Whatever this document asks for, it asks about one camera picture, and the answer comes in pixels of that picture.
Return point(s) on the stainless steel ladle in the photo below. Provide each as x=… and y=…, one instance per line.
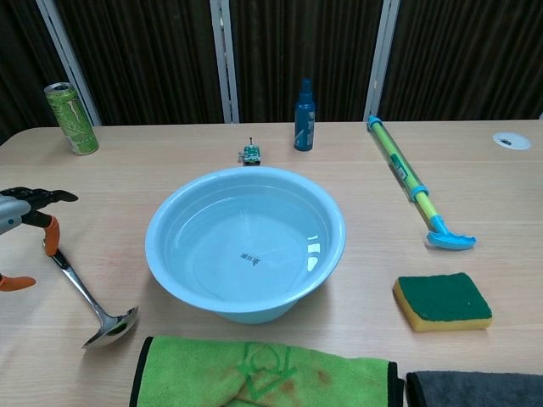
x=111, y=328

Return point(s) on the green microfibre cloth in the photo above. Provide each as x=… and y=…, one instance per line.
x=191, y=373

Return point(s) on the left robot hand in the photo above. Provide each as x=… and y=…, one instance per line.
x=17, y=207

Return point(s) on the green energy drink can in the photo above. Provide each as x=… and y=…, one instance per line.
x=74, y=123

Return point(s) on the grey microfibre cloth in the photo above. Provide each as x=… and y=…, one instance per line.
x=475, y=390

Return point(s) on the dark blue spray bottle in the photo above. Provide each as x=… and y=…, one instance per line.
x=304, y=123

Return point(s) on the grey metal partition post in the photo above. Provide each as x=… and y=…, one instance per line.
x=72, y=68
x=382, y=63
x=225, y=63

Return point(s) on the green yellow scrub sponge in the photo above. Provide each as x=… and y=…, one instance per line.
x=441, y=297

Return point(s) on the light blue round bowl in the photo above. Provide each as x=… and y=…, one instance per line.
x=246, y=237

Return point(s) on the yellow blue water pump toy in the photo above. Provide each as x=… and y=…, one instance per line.
x=401, y=167

